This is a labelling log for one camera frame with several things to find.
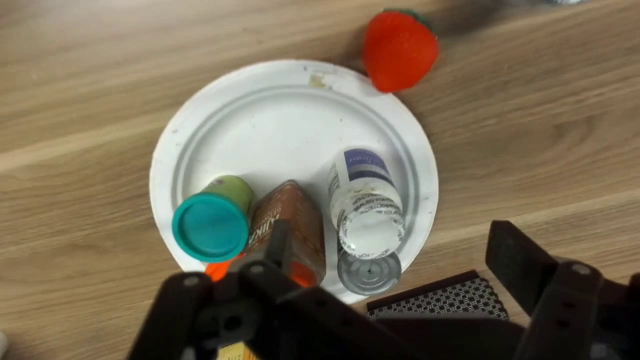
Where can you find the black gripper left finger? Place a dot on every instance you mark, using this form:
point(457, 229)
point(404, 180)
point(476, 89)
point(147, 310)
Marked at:
point(281, 243)

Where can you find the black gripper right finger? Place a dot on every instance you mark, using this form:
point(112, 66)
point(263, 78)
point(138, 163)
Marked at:
point(526, 266)

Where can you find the spice bottle with orange lid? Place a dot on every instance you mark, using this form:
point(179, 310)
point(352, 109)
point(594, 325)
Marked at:
point(301, 213)

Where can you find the teal lid dough tub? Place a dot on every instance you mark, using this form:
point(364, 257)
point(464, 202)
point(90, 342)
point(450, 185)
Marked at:
point(210, 226)

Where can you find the white pill bottle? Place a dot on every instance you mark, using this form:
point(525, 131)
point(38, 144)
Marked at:
point(367, 206)

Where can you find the dark grey mesh block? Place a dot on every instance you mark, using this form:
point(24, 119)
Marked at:
point(440, 300)

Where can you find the white paper plate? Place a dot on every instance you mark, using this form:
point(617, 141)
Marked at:
point(267, 127)

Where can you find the red toy strawberry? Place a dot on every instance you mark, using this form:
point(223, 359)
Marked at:
point(400, 50)

